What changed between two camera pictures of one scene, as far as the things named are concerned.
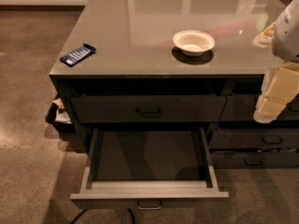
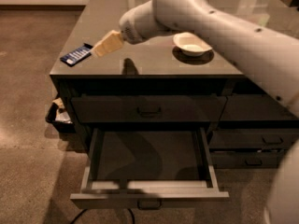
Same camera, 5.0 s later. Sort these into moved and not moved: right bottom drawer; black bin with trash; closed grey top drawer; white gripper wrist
Moved: white gripper wrist
Not moved: right bottom drawer; closed grey top drawer; black bin with trash
